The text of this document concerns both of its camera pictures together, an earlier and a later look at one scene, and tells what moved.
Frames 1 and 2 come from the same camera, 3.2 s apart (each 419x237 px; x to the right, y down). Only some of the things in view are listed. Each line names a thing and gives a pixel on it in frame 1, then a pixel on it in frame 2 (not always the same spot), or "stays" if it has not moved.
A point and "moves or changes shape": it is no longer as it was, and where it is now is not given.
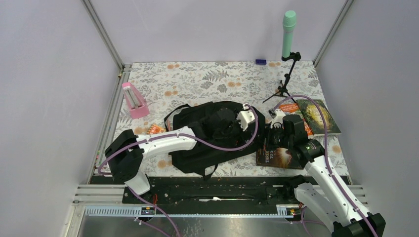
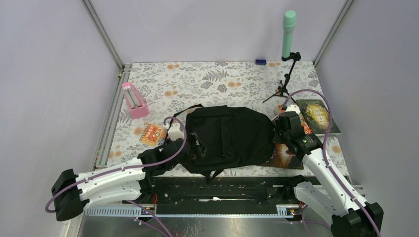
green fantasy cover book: x=314 y=117 stays
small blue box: x=260 y=61 stays
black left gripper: x=235 y=120 -> x=190 y=154
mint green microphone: x=289 y=21 stays
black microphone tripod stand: x=282 y=91 stays
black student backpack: x=224 y=130 moves or changes shape
